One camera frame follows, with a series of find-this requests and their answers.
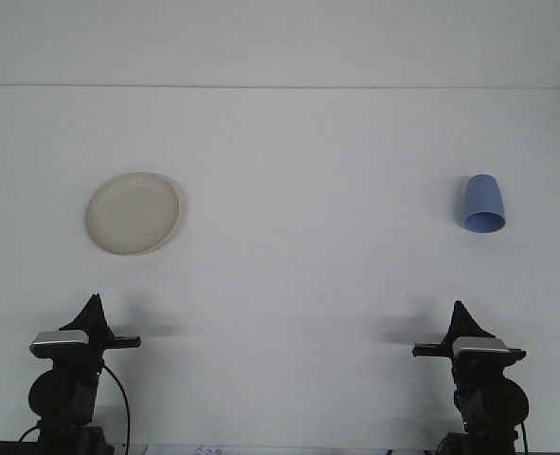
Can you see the pale blue cup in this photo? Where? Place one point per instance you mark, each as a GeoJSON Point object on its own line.
{"type": "Point", "coordinates": [483, 199]}

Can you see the pale round plate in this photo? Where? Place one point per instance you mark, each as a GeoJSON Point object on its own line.
{"type": "Point", "coordinates": [132, 213]}

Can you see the white printed paper sheet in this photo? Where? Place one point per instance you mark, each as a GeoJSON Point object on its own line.
{"type": "Point", "coordinates": [189, 450]}

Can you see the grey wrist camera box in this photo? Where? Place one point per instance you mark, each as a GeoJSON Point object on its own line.
{"type": "Point", "coordinates": [478, 345]}
{"type": "Point", "coordinates": [59, 339]}

